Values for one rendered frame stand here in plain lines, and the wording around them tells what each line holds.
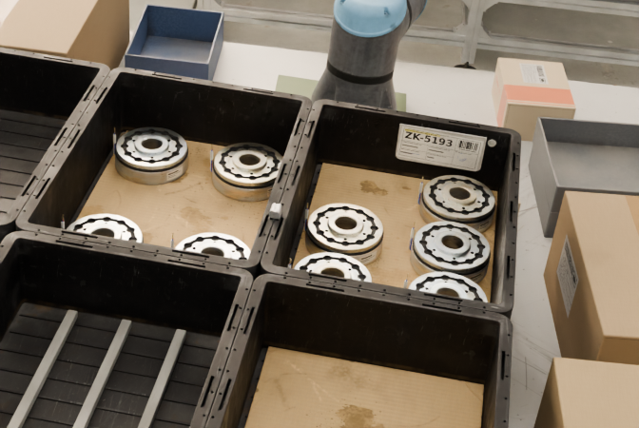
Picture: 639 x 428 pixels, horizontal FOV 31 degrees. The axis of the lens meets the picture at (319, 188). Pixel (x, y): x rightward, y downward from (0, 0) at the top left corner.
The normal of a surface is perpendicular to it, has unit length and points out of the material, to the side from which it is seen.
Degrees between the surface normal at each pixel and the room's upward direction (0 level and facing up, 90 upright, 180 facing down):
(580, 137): 90
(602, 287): 0
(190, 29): 90
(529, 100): 0
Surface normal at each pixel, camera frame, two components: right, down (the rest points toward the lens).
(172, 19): -0.07, 0.58
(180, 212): 0.08, -0.81
